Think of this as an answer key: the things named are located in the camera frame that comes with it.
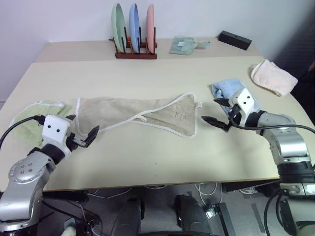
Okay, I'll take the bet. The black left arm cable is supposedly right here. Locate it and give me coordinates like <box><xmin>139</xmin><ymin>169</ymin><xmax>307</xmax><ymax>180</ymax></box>
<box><xmin>0</xmin><ymin>115</ymin><xmax>45</xmax><ymax>151</ymax></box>

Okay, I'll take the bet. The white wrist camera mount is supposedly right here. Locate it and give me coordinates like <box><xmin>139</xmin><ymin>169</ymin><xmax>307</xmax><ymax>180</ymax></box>
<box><xmin>228</xmin><ymin>88</ymin><xmax>258</xmax><ymax>126</ymax></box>
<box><xmin>41</xmin><ymin>114</ymin><xmax>72</xmax><ymax>157</ymax></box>

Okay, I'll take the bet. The black rectangular box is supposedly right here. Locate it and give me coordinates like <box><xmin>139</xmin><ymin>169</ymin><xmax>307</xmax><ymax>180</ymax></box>
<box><xmin>218</xmin><ymin>30</ymin><xmax>253</xmax><ymax>51</ymax></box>

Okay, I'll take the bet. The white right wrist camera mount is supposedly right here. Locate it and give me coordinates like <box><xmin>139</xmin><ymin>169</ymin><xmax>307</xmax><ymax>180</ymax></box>
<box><xmin>228</xmin><ymin>88</ymin><xmax>258</xmax><ymax>126</ymax></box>

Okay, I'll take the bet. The blue plate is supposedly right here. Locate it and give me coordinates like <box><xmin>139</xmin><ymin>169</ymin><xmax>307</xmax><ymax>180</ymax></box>
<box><xmin>128</xmin><ymin>2</ymin><xmax>142</xmax><ymax>54</ymax></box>

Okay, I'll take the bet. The white floor cable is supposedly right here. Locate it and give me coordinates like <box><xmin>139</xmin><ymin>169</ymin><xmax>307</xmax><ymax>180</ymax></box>
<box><xmin>195</xmin><ymin>182</ymin><xmax>223</xmax><ymax>206</ymax></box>

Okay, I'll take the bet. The teal cloth with loop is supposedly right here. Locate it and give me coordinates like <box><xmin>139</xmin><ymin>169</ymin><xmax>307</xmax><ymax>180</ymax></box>
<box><xmin>169</xmin><ymin>36</ymin><xmax>211</xmax><ymax>56</ymax></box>

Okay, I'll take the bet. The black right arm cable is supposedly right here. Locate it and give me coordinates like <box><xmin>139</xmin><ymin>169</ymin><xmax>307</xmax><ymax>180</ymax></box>
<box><xmin>228</xmin><ymin>112</ymin><xmax>315</xmax><ymax>135</ymax></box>

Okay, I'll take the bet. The dark wooden plate rack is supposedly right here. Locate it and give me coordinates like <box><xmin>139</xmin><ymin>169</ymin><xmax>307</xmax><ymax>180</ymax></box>
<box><xmin>108</xmin><ymin>26</ymin><xmax>158</xmax><ymax>60</ymax></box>

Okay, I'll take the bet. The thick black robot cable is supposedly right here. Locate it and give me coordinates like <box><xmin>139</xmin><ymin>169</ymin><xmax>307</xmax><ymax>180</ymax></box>
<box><xmin>264</xmin><ymin>189</ymin><xmax>291</xmax><ymax>235</ymax></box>

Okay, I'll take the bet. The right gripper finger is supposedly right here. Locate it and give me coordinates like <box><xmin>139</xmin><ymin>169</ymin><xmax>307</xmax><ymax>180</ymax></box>
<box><xmin>200</xmin><ymin>116</ymin><xmax>226</xmax><ymax>129</ymax></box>
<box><xmin>213</xmin><ymin>98</ymin><xmax>231</xmax><ymax>108</ymax></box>

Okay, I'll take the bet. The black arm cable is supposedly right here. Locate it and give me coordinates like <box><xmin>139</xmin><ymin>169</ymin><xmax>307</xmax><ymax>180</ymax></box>
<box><xmin>0</xmin><ymin>115</ymin><xmax>45</xmax><ymax>151</ymax></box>
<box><xmin>228</xmin><ymin>112</ymin><xmax>315</xmax><ymax>135</ymax></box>

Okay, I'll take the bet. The black table frame bar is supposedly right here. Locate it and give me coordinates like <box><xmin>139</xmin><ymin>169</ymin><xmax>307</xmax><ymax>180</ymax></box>
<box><xmin>41</xmin><ymin>191</ymin><xmax>90</xmax><ymax>204</ymax></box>

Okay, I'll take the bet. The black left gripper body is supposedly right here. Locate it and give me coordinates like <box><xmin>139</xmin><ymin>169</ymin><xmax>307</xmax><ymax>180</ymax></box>
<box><xmin>64</xmin><ymin>132</ymin><xmax>89</xmax><ymax>156</ymax></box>

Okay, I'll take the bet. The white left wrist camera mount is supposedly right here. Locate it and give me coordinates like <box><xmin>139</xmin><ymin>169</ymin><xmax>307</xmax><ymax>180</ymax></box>
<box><xmin>41</xmin><ymin>114</ymin><xmax>72</xmax><ymax>157</ymax></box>

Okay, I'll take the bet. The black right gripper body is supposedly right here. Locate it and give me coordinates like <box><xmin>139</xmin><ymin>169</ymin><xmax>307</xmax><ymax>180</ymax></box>
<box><xmin>222</xmin><ymin>104</ymin><xmax>244</xmax><ymax>131</ymax></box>

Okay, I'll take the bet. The pink plate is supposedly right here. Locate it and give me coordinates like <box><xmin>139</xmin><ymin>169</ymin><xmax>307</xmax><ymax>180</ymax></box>
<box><xmin>146</xmin><ymin>4</ymin><xmax>157</xmax><ymax>54</ymax></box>

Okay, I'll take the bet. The beige towel with white trim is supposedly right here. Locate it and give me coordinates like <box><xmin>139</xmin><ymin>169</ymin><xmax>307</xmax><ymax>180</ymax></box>
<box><xmin>75</xmin><ymin>92</ymin><xmax>203</xmax><ymax>139</ymax></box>

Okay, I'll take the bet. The grey tape strip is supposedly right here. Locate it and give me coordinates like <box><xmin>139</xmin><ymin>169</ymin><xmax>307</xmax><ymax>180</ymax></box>
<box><xmin>250</xmin><ymin>202</ymin><xmax>266</xmax><ymax>234</ymax></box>

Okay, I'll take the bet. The light pink towel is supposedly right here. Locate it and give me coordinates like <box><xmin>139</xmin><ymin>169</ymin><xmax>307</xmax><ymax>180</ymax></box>
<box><xmin>250</xmin><ymin>59</ymin><xmax>299</xmax><ymax>97</ymax></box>

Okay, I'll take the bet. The light green towel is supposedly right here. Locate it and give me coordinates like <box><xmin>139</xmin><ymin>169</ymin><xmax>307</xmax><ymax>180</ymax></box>
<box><xmin>10</xmin><ymin>99</ymin><xmax>73</xmax><ymax>148</ymax></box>

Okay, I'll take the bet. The dark rounded shape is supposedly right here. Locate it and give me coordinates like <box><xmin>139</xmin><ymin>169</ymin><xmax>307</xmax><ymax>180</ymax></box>
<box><xmin>115</xmin><ymin>196</ymin><xmax>145</xmax><ymax>236</ymax></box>
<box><xmin>174</xmin><ymin>193</ymin><xmax>213</xmax><ymax>236</ymax></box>

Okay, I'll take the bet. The green plate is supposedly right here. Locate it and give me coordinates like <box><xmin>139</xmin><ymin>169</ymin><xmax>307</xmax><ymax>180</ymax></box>
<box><xmin>111</xmin><ymin>2</ymin><xmax>129</xmax><ymax>54</ymax></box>

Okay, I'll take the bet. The black metal strut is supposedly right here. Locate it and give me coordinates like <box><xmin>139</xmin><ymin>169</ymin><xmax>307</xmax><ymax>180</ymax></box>
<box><xmin>211</xmin><ymin>202</ymin><xmax>235</xmax><ymax>236</ymax></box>

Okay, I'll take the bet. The light blue towel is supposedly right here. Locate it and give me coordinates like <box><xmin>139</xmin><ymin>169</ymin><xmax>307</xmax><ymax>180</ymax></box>
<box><xmin>212</xmin><ymin>78</ymin><xmax>261</xmax><ymax>116</ymax></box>

